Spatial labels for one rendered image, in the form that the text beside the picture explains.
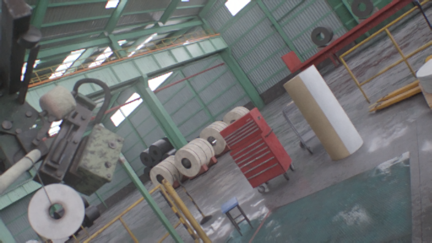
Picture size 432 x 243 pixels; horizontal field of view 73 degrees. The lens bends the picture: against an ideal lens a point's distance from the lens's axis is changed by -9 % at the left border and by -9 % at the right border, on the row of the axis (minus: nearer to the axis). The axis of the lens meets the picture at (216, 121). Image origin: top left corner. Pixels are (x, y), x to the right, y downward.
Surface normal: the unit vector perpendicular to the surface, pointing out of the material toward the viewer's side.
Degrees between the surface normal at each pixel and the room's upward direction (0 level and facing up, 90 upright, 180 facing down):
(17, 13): 94
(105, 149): 89
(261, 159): 89
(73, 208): 90
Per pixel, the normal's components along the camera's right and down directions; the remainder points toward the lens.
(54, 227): 0.39, -0.26
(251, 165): -0.41, 0.29
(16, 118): 0.65, -0.46
